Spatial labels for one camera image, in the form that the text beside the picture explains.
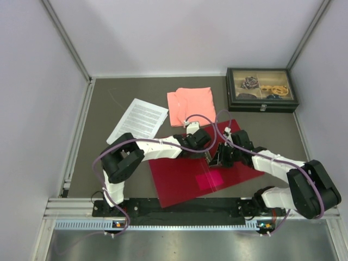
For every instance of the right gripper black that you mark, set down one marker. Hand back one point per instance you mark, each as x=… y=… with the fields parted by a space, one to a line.
x=218 y=157

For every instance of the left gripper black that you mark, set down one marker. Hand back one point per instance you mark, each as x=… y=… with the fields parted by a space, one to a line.
x=197 y=155

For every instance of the red plastic folder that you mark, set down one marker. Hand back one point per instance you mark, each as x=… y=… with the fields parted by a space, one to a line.
x=182 y=179

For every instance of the white printed paper stack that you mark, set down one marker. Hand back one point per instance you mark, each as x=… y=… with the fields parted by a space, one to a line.
x=141 y=119

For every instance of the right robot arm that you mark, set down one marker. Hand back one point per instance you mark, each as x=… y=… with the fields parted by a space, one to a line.
x=310 y=191

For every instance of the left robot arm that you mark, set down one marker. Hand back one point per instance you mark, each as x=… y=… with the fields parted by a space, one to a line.
x=120 y=160

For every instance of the pink folded cloth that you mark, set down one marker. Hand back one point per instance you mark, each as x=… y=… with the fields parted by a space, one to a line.
x=185 y=102

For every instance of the black glass-lid jewelry box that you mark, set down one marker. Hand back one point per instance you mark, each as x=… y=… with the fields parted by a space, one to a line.
x=260 y=90

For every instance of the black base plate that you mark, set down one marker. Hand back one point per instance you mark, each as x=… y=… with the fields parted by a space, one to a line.
x=199 y=211

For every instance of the aluminium frame rail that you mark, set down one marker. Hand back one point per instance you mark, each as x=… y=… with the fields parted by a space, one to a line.
x=82 y=208

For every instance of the grey slotted cable duct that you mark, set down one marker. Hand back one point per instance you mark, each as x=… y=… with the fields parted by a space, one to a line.
x=113 y=225

